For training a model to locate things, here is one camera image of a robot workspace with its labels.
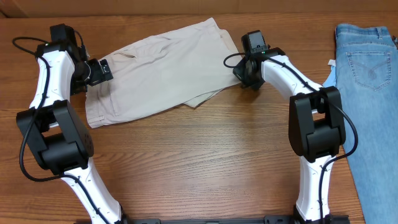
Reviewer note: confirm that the light blue garment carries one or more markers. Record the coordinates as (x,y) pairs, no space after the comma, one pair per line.
(331,79)

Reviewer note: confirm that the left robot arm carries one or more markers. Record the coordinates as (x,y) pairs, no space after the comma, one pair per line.
(56,144)

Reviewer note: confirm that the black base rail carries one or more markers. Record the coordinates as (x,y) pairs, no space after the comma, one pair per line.
(211,221)

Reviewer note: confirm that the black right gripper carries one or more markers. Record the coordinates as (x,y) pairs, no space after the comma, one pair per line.
(238,74)

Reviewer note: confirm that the beige khaki shorts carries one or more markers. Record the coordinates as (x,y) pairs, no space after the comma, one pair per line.
(183,66)

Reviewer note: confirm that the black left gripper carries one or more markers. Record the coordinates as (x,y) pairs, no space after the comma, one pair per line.
(99,75)

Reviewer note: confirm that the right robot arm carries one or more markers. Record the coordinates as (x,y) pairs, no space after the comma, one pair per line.
(316,125)

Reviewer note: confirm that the blue denim jeans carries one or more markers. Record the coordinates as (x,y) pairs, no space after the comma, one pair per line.
(366,76)

